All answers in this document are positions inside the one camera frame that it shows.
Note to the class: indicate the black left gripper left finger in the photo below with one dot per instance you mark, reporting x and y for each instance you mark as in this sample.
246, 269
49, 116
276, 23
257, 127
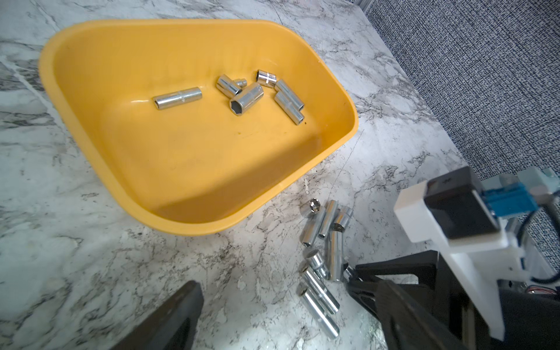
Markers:
171, 326

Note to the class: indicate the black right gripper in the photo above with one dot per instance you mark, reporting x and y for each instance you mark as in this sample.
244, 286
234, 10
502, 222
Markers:
531, 320

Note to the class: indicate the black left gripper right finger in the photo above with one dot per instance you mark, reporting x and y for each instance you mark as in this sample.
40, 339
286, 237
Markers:
407, 325

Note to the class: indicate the silver socket box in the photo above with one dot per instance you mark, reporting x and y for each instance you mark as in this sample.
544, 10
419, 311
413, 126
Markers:
289, 108

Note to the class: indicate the wide hex silver socket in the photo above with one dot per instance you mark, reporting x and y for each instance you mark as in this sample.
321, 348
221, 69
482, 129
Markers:
246, 99

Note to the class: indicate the short silver socket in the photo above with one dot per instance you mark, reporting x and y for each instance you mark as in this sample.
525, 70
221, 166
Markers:
266, 79

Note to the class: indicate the silver socket lower desk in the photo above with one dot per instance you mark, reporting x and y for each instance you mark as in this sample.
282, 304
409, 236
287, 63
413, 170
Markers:
318, 313

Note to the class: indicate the long silver socket on desk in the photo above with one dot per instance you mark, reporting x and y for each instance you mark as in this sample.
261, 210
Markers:
330, 212

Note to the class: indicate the yellow plastic storage box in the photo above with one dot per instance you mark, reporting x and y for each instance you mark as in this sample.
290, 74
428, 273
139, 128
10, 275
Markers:
197, 168

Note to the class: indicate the pile of silver sockets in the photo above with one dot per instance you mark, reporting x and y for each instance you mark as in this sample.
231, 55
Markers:
324, 261

